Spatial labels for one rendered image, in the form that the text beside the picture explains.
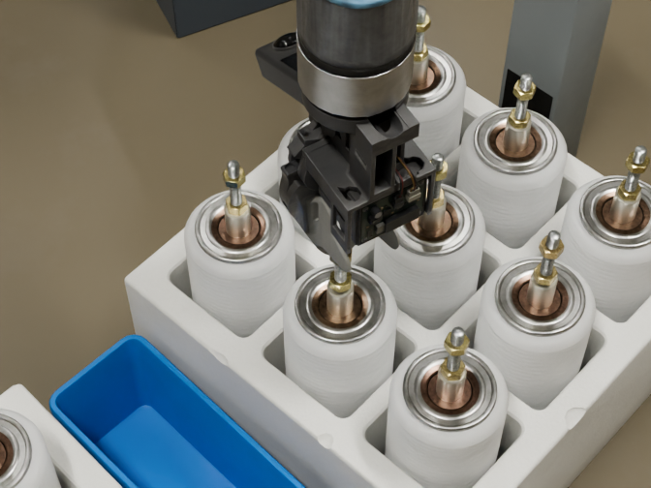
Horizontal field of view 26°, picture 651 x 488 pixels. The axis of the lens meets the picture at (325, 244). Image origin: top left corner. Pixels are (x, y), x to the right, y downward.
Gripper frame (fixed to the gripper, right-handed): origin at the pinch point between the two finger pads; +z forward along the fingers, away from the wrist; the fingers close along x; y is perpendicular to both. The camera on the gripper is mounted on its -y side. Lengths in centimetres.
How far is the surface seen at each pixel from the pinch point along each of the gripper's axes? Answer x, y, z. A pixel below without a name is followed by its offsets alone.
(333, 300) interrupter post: -1.0, 1.2, 7.3
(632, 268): 24.0, 9.3, 11.1
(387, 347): 2.2, 4.9, 12.1
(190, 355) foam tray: -10.7, -7.7, 21.0
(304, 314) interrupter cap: -3.0, 0.0, 9.4
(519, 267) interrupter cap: 14.9, 5.2, 9.4
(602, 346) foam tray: 20.7, 11.4, 18.2
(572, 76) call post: 36.2, -14.7, 16.6
